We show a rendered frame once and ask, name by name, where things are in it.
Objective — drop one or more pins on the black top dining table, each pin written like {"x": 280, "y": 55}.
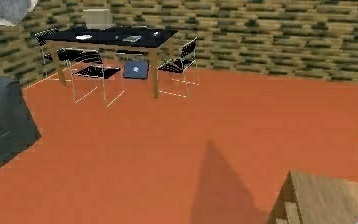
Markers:
{"x": 113, "y": 37}

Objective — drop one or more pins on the blue laptop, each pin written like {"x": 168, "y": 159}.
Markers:
{"x": 135, "y": 69}

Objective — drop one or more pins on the black metal frame chair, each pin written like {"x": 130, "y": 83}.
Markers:
{"x": 43, "y": 38}
{"x": 93, "y": 70}
{"x": 131, "y": 52}
{"x": 180, "y": 63}

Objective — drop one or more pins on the white plate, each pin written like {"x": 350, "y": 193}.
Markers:
{"x": 84, "y": 37}

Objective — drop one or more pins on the beige cardboard box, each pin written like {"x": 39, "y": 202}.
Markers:
{"x": 98, "y": 18}

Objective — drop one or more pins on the small white cup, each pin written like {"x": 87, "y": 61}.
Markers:
{"x": 155, "y": 33}

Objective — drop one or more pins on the pale grey round object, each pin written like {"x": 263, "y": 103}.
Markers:
{"x": 8, "y": 10}

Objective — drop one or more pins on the grey book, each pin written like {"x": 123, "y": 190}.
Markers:
{"x": 131, "y": 38}

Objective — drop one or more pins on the dark grey sofa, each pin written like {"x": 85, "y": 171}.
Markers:
{"x": 5, "y": 120}

